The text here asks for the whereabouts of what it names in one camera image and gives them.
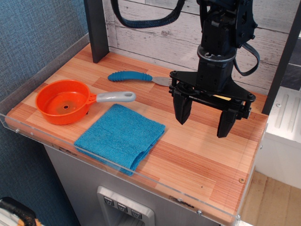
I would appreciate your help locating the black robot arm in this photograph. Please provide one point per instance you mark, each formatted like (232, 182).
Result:
(227, 25)

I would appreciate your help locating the black orange object corner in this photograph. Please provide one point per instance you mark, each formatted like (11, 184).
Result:
(14, 213)

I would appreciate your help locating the blue folded cloth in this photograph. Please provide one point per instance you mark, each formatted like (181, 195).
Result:
(121, 138)

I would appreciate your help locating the silver dispenser button panel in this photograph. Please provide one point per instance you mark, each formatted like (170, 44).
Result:
(119, 210)

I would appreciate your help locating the blue handled metal fork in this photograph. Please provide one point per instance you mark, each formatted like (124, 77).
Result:
(132, 75)

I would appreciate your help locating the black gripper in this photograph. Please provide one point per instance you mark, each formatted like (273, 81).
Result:
(211, 78)

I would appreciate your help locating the grey toy fridge cabinet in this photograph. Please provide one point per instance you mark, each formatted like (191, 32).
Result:
(80, 181)

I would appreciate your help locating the dark grey right post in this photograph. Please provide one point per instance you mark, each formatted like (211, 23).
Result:
(284, 60)

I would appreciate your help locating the orange toy pan grey handle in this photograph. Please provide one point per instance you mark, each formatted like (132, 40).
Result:
(67, 101)

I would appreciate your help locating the dark grey post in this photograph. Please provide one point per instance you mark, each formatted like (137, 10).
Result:
(284, 60)
(96, 29)

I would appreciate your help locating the white ribbed appliance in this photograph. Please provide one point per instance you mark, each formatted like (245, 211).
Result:
(279, 156)

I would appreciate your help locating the dark grey left post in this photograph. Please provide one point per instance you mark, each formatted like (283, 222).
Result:
(96, 29)

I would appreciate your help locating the yellow toy banana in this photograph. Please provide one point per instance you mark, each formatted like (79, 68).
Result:
(221, 97)

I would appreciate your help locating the clear acrylic guard rail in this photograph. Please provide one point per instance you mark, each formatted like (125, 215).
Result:
(189, 164)

